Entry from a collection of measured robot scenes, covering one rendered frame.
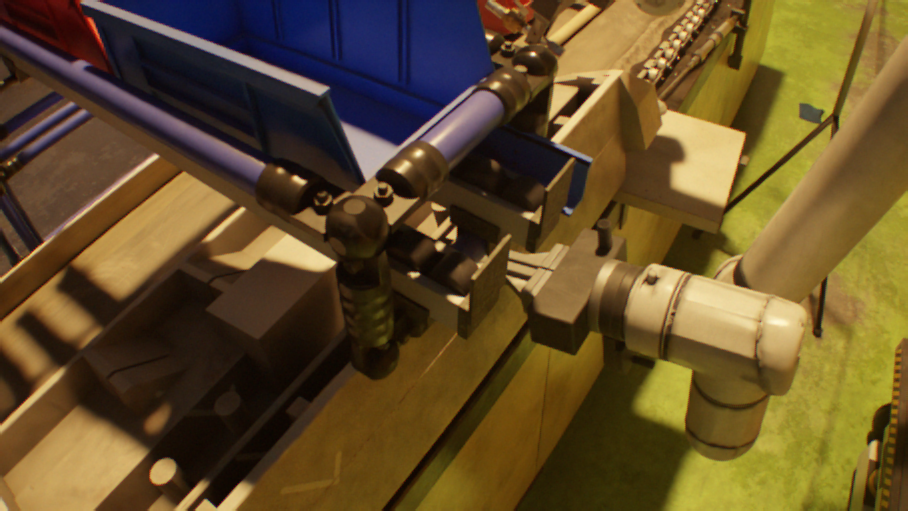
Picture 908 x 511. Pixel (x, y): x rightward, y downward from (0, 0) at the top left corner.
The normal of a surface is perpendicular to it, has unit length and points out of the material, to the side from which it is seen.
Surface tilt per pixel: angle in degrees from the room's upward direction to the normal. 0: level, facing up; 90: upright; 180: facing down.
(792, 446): 0
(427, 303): 90
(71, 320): 0
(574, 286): 10
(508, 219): 90
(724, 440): 91
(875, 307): 0
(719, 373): 93
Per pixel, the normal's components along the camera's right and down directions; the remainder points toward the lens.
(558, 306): -0.20, -0.75
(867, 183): -0.56, 0.59
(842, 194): -0.76, 0.41
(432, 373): 0.81, 0.24
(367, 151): 0.03, -0.65
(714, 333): -0.51, -0.15
